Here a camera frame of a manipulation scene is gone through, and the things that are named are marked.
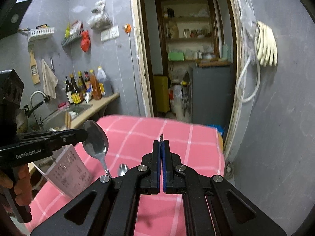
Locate large steel spoon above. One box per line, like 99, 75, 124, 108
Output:
83, 120, 112, 177

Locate person left hand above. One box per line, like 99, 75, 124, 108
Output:
1, 164, 32, 206

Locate stainless steel sink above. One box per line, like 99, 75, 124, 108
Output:
40, 103, 93, 131

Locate steel wok with lid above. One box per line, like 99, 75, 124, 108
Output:
16, 101, 44, 133

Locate pink sponge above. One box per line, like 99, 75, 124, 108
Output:
58, 102, 69, 110

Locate white perforated utensil holder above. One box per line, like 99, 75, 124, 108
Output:
33, 145, 92, 198

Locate chrome faucet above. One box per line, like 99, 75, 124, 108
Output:
28, 90, 51, 125

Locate yellow label sauce bottle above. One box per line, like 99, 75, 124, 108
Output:
70, 74, 82, 104

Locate dark soy sauce bottle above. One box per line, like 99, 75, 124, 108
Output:
65, 76, 74, 104

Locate blue white packet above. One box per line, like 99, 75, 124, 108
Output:
85, 84, 92, 103

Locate beige hanging towel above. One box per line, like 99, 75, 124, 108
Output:
41, 59, 58, 99

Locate wooden grater board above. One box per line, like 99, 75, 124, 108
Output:
29, 51, 40, 85

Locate red cap sauce bottle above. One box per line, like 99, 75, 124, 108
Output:
84, 71, 90, 91

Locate white plastic jug on floor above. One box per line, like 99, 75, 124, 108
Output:
169, 85, 185, 121

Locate large oil jug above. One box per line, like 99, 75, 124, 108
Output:
97, 66, 113, 97

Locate grey cabinet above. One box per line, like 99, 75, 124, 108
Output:
191, 66, 234, 128

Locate red plastic bag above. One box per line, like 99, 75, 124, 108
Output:
80, 30, 91, 52

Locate green box on shelf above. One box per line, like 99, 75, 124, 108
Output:
168, 52, 185, 61

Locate snack packets on rack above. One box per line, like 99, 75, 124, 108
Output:
65, 20, 82, 38

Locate black range hood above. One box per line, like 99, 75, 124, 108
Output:
1, 0, 32, 39

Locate clear bag of dried goods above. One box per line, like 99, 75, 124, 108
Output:
86, 0, 113, 30

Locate wooden shelf unit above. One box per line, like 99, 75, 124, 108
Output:
155, 0, 219, 64

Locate cream rubber gloves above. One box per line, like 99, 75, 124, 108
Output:
255, 21, 278, 67

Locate grey wall shelf rack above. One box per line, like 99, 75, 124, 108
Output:
61, 29, 84, 47

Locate white wall basket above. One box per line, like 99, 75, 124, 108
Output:
28, 27, 55, 42

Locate white wall switch socket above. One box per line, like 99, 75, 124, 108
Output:
100, 26, 120, 41

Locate orange wall hook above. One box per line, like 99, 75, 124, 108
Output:
124, 23, 132, 34

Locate white hose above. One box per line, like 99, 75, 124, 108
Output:
235, 28, 262, 104

